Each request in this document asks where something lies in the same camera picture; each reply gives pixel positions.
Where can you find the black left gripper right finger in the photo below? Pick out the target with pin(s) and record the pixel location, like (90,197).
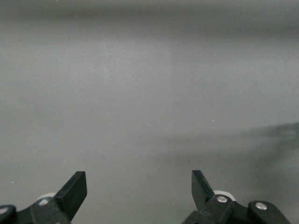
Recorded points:
(203,193)

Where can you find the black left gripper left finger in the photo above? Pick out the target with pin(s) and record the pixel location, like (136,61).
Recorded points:
(70,196)

